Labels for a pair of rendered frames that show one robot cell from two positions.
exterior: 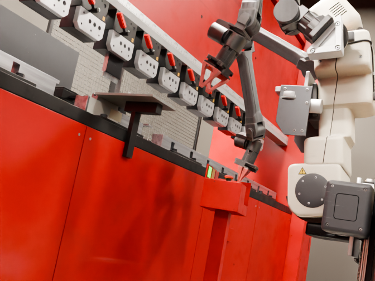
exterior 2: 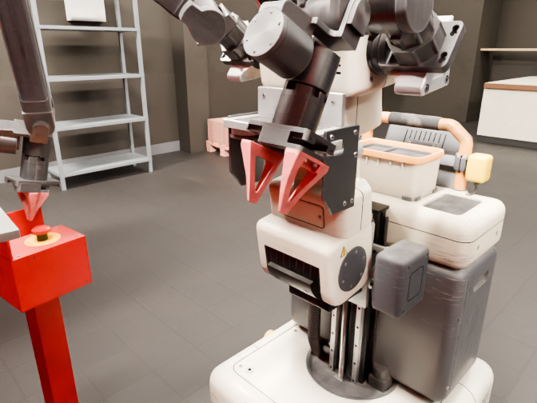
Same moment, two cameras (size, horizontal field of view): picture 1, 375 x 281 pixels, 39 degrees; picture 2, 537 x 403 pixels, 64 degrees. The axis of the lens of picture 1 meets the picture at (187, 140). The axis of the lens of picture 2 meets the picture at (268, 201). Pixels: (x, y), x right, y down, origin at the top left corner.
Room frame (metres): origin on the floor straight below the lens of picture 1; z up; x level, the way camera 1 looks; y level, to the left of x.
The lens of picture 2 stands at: (1.47, 0.46, 1.18)
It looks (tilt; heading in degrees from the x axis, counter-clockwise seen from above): 20 degrees down; 289
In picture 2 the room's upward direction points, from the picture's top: straight up
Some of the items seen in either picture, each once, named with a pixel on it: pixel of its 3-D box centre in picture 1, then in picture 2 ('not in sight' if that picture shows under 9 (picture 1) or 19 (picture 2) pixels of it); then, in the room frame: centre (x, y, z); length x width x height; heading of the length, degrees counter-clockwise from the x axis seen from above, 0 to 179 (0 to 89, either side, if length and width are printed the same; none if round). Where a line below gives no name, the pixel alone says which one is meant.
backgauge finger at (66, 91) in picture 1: (75, 96); not in sight; (2.16, 0.49, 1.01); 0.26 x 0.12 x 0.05; 60
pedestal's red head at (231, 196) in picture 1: (226, 190); (30, 247); (2.28, -0.21, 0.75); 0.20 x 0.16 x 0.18; 162
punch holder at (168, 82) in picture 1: (164, 71); not in sight; (2.39, 0.16, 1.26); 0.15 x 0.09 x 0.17; 150
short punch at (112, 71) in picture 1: (112, 68); not in sight; (2.07, 0.35, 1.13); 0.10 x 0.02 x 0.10; 150
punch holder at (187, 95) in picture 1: (184, 86); not in sight; (2.57, 0.06, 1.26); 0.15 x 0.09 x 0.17; 150
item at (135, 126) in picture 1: (138, 130); not in sight; (1.98, 0.19, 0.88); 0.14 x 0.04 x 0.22; 60
